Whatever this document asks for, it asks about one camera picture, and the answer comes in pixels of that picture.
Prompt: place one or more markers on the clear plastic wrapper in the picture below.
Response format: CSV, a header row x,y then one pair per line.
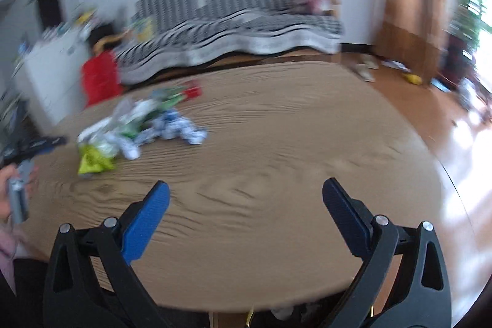
x,y
130,113

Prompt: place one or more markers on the green potted plant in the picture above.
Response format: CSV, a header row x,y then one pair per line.
x,y
467,1

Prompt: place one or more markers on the blue floor object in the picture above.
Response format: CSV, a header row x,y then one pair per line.
x,y
440,86

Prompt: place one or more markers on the yellow-green snack packet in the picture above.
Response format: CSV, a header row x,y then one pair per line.
x,y
94,161

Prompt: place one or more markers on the white cabinet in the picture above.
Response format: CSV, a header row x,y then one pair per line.
x,y
53,74

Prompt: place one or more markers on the red snack packet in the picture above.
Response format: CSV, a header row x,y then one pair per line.
x,y
192,89

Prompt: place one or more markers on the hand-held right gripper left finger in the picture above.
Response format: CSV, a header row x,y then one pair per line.
x,y
148,220

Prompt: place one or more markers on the green snack packet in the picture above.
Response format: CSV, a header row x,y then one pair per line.
x,y
169,99

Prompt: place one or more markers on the red bag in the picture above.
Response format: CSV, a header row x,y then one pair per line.
x,y
100,80

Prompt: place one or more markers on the person's left hand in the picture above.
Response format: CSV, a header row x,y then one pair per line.
x,y
3,197

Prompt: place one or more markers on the black white checked blanket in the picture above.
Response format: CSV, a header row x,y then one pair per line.
x,y
250,34

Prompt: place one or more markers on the person's pink clothing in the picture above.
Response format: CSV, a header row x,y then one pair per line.
x,y
7,251

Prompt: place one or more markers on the yellow-green printed pack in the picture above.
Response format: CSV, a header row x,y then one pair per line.
x,y
143,29

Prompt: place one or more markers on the wooden cabinet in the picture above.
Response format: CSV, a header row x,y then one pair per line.
x,y
411,5

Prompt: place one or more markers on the yellow floor object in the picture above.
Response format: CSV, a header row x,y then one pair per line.
x,y
412,79

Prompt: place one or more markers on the pale slipper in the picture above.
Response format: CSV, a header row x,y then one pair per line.
x,y
364,73
371,61

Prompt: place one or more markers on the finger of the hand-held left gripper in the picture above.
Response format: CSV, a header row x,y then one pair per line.
x,y
48,143

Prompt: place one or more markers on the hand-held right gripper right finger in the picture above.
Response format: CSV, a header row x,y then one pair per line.
x,y
346,220

